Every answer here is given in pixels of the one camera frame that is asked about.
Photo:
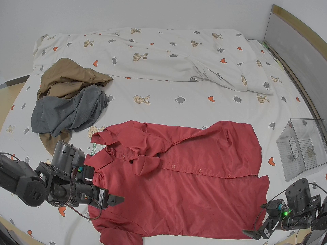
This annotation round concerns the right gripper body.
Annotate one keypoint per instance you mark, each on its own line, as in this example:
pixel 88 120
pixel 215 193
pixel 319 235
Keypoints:
pixel 270 226

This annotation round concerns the grey garment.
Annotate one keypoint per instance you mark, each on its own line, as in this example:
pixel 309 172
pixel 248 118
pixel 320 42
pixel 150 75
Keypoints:
pixel 69 111

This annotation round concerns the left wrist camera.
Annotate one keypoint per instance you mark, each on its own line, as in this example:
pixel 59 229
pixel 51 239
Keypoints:
pixel 89 173

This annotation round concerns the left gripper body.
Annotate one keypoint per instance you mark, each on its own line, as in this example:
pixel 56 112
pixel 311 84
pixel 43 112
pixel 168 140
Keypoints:
pixel 89 194

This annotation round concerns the bed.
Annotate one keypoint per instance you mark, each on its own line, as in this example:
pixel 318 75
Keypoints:
pixel 178 103

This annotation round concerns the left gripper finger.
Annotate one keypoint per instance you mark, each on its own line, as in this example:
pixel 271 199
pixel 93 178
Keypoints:
pixel 119 200

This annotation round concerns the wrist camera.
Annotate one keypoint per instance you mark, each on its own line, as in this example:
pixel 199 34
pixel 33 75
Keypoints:
pixel 276 207
pixel 89 173

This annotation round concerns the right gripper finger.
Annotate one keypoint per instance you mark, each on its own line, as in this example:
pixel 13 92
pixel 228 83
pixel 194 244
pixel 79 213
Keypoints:
pixel 253 234

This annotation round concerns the clear plastic box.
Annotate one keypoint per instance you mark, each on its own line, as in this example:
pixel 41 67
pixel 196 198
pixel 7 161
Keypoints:
pixel 299 149

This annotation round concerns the white printed quilt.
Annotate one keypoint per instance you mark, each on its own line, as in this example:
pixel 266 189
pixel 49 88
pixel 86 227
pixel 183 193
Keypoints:
pixel 158 50

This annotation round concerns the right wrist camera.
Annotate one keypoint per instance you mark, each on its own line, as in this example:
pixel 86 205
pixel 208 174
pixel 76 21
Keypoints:
pixel 276 207

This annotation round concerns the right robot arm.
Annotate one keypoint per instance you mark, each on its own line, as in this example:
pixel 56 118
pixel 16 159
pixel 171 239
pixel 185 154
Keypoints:
pixel 299 195

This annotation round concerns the brown garment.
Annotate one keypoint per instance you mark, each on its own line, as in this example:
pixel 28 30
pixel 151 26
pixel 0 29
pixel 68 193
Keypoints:
pixel 69 75

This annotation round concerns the red shirt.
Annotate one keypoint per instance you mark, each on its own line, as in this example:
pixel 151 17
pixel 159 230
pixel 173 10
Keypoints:
pixel 191 193

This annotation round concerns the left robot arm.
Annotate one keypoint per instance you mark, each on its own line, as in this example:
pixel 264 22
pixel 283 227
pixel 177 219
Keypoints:
pixel 23 180

